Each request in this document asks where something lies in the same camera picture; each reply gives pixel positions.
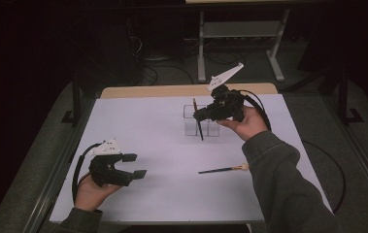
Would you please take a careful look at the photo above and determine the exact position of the metal frame rail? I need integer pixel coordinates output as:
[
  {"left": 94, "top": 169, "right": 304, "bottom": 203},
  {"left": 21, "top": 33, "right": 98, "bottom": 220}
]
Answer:
[
  {"left": 22, "top": 96, "right": 95, "bottom": 233},
  {"left": 323, "top": 96, "right": 368, "bottom": 208}
]

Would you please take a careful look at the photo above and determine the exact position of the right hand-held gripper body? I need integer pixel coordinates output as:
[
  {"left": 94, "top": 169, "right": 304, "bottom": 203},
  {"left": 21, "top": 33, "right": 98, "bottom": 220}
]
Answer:
[{"left": 204, "top": 62, "right": 247, "bottom": 123}]

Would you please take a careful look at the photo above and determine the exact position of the black floor cable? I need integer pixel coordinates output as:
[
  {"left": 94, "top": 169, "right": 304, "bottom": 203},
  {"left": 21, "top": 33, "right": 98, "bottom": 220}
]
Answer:
[
  {"left": 204, "top": 51, "right": 248, "bottom": 68},
  {"left": 142, "top": 64, "right": 195, "bottom": 85}
]

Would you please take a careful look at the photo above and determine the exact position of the black metal stand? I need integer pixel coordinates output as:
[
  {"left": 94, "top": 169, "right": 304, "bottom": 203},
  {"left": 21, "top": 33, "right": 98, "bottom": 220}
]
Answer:
[
  {"left": 60, "top": 72, "right": 84, "bottom": 128},
  {"left": 338, "top": 69, "right": 365, "bottom": 127}
]

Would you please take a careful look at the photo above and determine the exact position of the clear plastic organizer box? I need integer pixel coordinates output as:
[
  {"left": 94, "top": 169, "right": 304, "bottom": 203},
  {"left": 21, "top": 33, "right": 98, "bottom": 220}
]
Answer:
[{"left": 183, "top": 104, "right": 221, "bottom": 138}]

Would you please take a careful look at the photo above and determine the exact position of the striped pencil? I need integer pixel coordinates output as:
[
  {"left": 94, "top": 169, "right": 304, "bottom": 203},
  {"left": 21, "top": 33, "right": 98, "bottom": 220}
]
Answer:
[{"left": 192, "top": 97, "right": 205, "bottom": 142}]

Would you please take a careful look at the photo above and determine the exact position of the person's left hand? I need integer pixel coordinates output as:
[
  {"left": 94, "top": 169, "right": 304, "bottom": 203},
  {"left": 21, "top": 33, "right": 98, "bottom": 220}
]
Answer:
[{"left": 74, "top": 174, "right": 122, "bottom": 213}]

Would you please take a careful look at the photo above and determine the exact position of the white board sheet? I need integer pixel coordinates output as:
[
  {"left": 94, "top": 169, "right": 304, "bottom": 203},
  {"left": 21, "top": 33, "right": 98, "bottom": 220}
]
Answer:
[{"left": 49, "top": 93, "right": 336, "bottom": 225}]

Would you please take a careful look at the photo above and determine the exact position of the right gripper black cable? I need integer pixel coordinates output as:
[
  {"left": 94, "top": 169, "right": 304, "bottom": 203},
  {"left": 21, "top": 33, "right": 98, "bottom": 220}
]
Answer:
[{"left": 238, "top": 89, "right": 347, "bottom": 215}]

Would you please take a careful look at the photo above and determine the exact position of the wooden table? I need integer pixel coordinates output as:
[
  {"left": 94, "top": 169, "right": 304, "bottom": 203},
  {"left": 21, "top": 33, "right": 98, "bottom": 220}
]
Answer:
[{"left": 99, "top": 83, "right": 279, "bottom": 99}]

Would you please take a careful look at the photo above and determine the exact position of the white metal stand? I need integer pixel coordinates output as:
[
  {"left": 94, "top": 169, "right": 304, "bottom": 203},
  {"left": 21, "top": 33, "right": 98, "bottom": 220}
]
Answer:
[{"left": 196, "top": 9, "right": 291, "bottom": 83}]

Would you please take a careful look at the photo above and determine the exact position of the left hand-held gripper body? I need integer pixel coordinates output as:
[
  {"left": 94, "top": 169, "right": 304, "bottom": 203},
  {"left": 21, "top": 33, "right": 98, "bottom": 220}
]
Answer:
[{"left": 88, "top": 138, "right": 136, "bottom": 187}]

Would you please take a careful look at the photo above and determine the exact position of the person's right hand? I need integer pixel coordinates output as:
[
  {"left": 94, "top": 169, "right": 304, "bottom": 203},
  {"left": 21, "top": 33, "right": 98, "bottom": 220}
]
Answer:
[{"left": 216, "top": 105, "right": 269, "bottom": 143}]

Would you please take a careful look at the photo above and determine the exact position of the black paintbrush with pale tip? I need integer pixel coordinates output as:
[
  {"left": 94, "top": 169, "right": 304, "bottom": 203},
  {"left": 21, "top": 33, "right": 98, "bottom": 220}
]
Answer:
[{"left": 198, "top": 163, "right": 250, "bottom": 175}]

